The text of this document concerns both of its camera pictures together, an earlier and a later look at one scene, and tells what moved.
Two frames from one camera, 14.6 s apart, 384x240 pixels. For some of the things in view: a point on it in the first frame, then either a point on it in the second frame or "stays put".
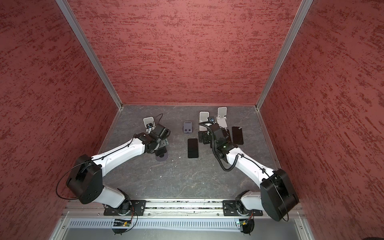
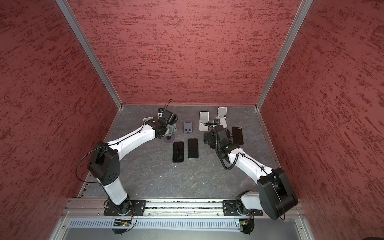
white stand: (147, 120) stays put
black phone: (193, 148) stays put
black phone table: (160, 151) -> (178, 151)
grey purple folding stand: (187, 127) stays put
